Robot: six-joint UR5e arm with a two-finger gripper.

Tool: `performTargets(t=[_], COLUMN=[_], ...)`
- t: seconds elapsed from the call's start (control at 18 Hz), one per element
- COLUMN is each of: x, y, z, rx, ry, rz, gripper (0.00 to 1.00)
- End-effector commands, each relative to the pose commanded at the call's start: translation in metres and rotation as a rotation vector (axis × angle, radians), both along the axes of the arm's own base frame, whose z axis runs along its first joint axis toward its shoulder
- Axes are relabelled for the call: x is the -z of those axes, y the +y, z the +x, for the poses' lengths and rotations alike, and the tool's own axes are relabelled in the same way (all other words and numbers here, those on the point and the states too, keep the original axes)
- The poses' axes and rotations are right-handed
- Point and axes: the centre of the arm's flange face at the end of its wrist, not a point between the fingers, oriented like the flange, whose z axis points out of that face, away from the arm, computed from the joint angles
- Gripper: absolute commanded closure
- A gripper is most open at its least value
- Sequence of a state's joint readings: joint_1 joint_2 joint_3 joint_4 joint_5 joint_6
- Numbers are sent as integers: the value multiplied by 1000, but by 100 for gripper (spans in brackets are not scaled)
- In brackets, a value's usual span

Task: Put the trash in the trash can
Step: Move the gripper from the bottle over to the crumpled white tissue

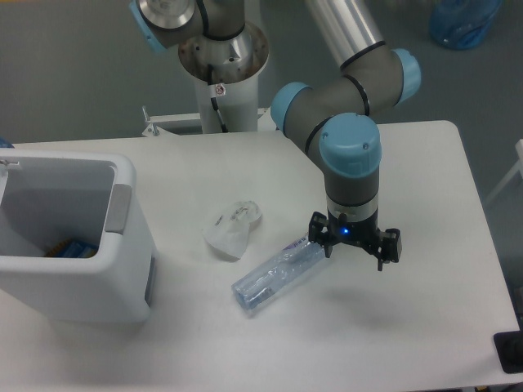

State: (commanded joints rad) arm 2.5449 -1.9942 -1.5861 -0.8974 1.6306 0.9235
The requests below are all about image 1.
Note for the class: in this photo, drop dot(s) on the blue yellow trash in can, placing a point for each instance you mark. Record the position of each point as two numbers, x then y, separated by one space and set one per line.
72 248

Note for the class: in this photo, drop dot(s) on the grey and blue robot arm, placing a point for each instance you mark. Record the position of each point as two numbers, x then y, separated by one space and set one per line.
332 125

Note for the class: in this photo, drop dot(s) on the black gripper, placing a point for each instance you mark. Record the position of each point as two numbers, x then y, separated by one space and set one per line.
386 245

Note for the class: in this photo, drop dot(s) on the blue object at left edge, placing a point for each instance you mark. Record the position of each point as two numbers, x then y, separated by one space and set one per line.
5 144

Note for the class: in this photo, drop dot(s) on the black device at table edge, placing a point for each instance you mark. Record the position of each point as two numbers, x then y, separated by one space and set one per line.
509 349

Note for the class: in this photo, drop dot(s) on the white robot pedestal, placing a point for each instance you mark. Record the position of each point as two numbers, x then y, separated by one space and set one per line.
225 74

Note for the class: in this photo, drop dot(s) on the white furniture frame right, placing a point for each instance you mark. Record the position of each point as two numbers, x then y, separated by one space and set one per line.
512 178

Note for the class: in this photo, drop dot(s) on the white plastic trash can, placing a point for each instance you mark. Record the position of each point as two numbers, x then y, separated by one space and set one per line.
50 196

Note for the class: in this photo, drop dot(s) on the left table clamp bracket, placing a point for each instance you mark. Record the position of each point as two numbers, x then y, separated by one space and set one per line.
178 124

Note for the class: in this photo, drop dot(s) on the clear plastic water bottle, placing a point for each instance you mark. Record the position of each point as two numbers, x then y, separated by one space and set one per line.
263 282

